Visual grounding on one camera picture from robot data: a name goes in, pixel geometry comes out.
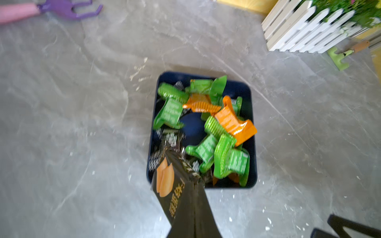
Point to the orange cookie packet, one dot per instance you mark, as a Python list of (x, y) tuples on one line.
[(240, 130), (201, 103)]

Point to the green cookie packet in box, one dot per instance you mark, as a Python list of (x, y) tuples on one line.
[(228, 160)]

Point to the green cookie packet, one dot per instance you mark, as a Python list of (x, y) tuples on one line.
[(167, 91), (204, 151), (169, 115), (228, 160)]

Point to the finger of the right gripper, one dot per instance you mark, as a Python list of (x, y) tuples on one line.
[(338, 224)]

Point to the orange cookie packet in box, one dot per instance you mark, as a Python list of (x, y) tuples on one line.
[(240, 130)]

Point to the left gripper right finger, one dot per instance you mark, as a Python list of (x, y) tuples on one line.
[(205, 226)]

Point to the green toy garden shovel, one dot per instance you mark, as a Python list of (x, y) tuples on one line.
[(337, 58)]

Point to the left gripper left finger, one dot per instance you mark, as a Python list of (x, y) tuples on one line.
[(183, 225)]

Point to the black cookie packet with picture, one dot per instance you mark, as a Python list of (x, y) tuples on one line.
[(172, 175)]

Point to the dark blue storage box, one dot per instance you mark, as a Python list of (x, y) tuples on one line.
[(194, 126)]

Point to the pink purple toy rake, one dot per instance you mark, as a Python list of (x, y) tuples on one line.
[(64, 9)]

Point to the white fence flower pot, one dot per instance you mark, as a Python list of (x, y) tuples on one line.
[(316, 26)]

